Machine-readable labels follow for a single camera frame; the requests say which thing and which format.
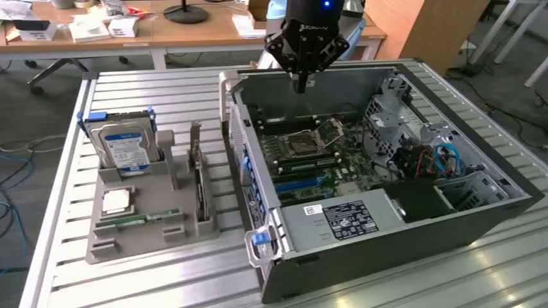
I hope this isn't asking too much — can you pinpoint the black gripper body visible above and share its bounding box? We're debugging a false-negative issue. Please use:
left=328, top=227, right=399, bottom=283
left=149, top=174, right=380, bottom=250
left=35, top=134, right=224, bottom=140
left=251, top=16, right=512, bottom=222
left=280, top=0, right=347, bottom=76

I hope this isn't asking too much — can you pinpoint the graphics card with black cooler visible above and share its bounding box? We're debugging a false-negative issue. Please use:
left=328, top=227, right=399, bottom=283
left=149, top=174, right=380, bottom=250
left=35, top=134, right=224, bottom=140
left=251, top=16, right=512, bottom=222
left=187, top=120, right=212, bottom=223

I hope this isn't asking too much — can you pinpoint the stack of white papers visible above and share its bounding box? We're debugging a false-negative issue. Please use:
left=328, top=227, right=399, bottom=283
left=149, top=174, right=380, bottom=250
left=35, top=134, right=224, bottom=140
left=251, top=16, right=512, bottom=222
left=232, top=14, right=269, bottom=40

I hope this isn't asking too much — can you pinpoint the wooden office desk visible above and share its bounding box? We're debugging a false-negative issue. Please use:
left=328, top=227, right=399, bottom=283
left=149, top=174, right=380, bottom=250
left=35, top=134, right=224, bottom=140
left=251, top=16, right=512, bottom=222
left=0, top=0, right=389, bottom=71

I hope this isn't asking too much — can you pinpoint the black RAM slot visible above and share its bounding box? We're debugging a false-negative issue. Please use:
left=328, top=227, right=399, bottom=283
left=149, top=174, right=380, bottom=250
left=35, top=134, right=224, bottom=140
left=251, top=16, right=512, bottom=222
left=259, top=121, right=320, bottom=135
left=276, top=165, right=320, bottom=176
left=257, top=114, right=319, bottom=126

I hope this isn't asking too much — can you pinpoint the black round lamp base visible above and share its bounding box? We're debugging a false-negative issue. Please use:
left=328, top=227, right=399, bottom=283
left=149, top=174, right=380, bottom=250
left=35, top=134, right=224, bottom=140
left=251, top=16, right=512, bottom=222
left=161, top=0, right=209, bottom=25

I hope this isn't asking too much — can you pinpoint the metal socket cover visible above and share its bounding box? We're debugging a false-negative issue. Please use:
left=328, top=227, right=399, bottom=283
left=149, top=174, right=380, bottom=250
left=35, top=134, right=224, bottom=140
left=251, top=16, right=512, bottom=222
left=315, top=117, right=345, bottom=148

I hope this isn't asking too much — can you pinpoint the CPU socket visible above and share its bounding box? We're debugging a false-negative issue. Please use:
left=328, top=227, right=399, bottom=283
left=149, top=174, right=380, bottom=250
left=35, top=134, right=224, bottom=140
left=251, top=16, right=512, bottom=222
left=285, top=132, right=320, bottom=158

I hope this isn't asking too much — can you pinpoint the white socket box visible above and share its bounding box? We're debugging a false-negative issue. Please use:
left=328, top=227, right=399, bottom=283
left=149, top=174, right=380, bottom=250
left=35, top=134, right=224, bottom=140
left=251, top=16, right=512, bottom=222
left=457, top=40, right=479, bottom=60

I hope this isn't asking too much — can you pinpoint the black floor power strip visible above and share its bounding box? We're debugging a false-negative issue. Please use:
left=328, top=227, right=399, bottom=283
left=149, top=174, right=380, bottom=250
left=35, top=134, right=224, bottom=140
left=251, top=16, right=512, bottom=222
left=444, top=64, right=480, bottom=78

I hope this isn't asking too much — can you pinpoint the small white labelled box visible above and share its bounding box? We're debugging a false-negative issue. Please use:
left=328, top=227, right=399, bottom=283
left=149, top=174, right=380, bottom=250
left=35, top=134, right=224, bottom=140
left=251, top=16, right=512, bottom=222
left=107, top=17, right=140, bottom=39

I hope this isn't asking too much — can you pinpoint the green RAM stick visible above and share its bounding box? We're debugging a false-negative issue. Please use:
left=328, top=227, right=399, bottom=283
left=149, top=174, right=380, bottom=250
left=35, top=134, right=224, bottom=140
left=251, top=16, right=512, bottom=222
left=280, top=156, right=339, bottom=173
left=96, top=208, right=181, bottom=227

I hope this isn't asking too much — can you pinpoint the green motherboard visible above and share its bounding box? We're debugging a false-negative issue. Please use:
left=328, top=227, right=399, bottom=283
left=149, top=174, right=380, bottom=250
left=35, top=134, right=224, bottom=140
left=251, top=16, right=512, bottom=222
left=256, top=110, right=387, bottom=206

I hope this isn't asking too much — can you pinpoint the blue PCIe expansion slot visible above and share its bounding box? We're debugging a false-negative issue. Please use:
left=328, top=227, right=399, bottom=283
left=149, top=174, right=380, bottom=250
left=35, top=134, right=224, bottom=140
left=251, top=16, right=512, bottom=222
left=276, top=184, right=333, bottom=198
left=273, top=177, right=329, bottom=193

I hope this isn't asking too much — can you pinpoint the open white cardboard box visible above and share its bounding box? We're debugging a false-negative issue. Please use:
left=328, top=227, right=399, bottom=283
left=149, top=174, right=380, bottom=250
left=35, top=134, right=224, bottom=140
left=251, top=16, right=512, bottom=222
left=68, top=14, right=113, bottom=44

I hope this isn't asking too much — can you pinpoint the hard disk with blue caddy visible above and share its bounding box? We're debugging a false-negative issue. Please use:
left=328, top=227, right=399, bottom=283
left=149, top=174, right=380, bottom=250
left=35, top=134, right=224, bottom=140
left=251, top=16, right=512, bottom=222
left=76, top=105, right=167, bottom=176

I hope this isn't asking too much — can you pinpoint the white table leg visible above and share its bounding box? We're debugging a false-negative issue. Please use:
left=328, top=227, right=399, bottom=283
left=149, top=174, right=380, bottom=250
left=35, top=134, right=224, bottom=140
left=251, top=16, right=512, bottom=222
left=524, top=57, right=548, bottom=88

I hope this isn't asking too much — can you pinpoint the black chair base with casters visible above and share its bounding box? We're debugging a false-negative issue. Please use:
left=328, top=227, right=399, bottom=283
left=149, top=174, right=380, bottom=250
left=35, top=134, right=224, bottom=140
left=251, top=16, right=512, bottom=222
left=23, top=56, right=131, bottom=96

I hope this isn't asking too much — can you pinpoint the grey printed parts rack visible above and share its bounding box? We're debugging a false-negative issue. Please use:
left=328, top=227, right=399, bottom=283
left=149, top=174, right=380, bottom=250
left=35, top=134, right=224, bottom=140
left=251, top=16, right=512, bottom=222
left=85, top=128, right=223, bottom=266

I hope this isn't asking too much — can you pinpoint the metal disk bay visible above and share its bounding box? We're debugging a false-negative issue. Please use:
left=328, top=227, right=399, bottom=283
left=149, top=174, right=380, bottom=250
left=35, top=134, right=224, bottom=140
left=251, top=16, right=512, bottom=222
left=432, top=171, right=517, bottom=212

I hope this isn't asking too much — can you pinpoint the grey power supply unit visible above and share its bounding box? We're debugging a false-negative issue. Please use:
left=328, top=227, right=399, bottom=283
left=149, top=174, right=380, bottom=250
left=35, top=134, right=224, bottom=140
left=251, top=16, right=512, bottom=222
left=280, top=187, right=405, bottom=253

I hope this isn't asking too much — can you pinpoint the white box with black top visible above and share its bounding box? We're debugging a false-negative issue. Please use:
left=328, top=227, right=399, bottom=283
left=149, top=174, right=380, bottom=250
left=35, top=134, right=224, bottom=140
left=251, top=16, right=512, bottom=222
left=12, top=19, right=57, bottom=42

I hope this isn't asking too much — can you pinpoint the silver CPU chip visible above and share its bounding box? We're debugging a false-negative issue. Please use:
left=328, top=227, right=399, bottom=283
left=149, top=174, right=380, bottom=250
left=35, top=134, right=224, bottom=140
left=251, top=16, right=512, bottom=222
left=100, top=189, right=137, bottom=215

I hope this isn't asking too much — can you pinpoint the black open PC case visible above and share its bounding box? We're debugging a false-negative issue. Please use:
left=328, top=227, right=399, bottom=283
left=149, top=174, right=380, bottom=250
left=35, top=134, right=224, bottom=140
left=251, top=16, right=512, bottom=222
left=217, top=57, right=545, bottom=305

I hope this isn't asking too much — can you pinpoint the black wire bundle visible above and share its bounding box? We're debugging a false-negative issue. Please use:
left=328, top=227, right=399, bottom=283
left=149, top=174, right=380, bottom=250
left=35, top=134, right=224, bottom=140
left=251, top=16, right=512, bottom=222
left=372, top=144, right=415, bottom=180

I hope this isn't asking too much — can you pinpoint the white table frame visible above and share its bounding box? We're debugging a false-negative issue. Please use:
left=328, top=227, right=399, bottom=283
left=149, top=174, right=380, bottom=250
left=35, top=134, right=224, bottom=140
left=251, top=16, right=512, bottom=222
left=468, top=0, right=548, bottom=65

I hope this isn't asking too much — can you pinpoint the red power wire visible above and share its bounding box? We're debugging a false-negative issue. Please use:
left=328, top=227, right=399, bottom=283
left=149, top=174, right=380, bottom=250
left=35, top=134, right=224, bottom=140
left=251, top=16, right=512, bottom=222
left=417, top=146, right=435, bottom=177

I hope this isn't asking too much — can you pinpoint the blue data wire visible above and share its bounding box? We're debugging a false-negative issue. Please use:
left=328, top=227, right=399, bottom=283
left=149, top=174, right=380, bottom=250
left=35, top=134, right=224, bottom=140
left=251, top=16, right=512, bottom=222
left=432, top=142, right=467, bottom=179

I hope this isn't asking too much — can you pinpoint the white floor cable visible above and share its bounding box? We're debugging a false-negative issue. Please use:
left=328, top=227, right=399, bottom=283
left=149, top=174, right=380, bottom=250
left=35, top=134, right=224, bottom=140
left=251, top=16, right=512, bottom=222
left=0, top=133, right=68, bottom=154

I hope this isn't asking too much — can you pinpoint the blue floor cable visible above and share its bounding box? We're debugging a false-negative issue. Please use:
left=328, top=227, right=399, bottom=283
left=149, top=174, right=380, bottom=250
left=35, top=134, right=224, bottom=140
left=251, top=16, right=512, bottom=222
left=0, top=153, right=35, bottom=275

